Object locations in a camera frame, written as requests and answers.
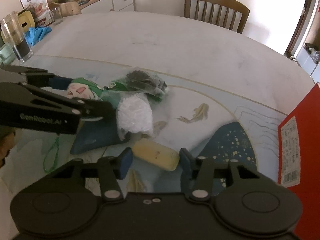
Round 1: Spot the green haired doll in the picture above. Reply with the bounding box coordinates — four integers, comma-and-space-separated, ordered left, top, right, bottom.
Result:
66, 77, 131, 156

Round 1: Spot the white mesh bag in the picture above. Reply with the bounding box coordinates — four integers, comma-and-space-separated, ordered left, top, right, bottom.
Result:
116, 93, 153, 140

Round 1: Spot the dark item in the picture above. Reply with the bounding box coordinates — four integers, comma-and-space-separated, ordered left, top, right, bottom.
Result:
105, 69, 168, 102

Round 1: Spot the yellow oblong sponge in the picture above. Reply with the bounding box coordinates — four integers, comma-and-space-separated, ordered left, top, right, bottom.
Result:
132, 138, 180, 172

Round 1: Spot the operator hand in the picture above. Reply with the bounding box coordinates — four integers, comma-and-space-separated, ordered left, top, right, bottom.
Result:
0, 128, 16, 167

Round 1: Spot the mint green mug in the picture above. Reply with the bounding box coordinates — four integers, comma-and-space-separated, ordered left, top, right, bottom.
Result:
0, 44, 16, 65

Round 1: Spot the blue cloth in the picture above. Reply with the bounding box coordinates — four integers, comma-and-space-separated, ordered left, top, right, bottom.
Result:
25, 27, 52, 47

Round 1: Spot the tall glass jar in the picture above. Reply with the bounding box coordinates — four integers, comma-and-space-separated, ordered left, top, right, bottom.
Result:
1, 11, 33, 62

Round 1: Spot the yellow tissue box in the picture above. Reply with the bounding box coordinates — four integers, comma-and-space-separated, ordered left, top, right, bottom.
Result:
18, 10, 35, 33

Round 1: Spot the red white snack bag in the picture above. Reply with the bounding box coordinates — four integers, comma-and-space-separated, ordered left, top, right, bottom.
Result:
20, 0, 53, 27

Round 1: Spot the red shoe box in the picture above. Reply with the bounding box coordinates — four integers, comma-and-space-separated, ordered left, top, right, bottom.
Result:
278, 83, 320, 239

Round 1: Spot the printed table mat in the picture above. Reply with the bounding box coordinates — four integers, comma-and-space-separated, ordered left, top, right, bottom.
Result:
1, 56, 286, 194

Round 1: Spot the white side cabinet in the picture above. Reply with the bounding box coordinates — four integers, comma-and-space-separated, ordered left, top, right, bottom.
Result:
49, 0, 136, 17

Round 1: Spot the wooden slat chair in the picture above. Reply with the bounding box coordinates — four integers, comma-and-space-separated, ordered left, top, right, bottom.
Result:
184, 0, 250, 34

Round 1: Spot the white wall cabinet unit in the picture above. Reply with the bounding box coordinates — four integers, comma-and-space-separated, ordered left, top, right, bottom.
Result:
297, 47, 319, 83

